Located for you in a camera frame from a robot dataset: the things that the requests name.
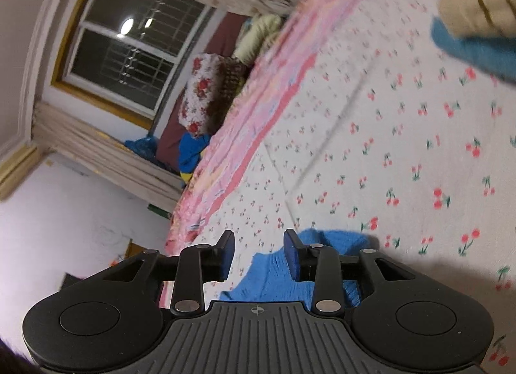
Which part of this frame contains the blue striped knit sweater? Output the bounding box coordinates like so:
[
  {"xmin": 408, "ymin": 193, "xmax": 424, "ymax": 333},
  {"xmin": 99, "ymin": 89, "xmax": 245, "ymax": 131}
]
[{"xmin": 219, "ymin": 228, "xmax": 371, "ymax": 307}]

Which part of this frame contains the blue yellow garment on bed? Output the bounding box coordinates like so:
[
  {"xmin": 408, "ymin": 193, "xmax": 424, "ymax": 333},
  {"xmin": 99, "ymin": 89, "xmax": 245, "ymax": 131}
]
[{"xmin": 178, "ymin": 132, "xmax": 211, "ymax": 184}]

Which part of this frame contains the blue plastic bag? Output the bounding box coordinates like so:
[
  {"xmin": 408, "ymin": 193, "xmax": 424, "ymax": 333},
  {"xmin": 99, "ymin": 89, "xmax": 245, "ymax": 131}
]
[{"xmin": 123, "ymin": 136, "xmax": 170, "ymax": 170}]

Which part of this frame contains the cherry print white bedsheet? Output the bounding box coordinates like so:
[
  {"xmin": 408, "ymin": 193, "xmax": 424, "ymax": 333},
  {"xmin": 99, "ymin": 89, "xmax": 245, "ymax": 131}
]
[{"xmin": 199, "ymin": 0, "xmax": 515, "ymax": 373}]

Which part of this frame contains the red floral pillow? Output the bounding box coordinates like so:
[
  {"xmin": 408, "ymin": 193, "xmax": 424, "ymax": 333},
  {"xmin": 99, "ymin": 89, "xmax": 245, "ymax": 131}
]
[{"xmin": 178, "ymin": 54, "xmax": 247, "ymax": 137}]

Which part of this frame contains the beige curtain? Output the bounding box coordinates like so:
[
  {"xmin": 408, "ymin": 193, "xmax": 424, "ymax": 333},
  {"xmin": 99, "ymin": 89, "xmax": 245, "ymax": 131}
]
[{"xmin": 33, "ymin": 0, "xmax": 291, "ymax": 209}]

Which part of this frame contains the window with metal grille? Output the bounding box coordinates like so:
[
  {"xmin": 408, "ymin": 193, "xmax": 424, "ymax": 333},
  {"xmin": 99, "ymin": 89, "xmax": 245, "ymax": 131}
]
[{"xmin": 51, "ymin": 0, "xmax": 213, "ymax": 130}]

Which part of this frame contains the pale green pillow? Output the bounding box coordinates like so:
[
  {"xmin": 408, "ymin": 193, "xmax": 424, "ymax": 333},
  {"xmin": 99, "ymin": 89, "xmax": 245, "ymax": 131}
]
[{"xmin": 232, "ymin": 14, "xmax": 283, "ymax": 67}]

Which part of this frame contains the teal folded sweater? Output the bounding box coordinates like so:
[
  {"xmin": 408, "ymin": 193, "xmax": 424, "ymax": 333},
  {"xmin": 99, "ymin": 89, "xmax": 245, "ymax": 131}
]
[{"xmin": 430, "ymin": 17, "xmax": 516, "ymax": 83}]

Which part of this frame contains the pink striped blanket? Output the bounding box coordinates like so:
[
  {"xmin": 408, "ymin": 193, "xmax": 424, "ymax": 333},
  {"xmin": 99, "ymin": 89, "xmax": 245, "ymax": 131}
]
[{"xmin": 164, "ymin": 0, "xmax": 361, "ymax": 255}]

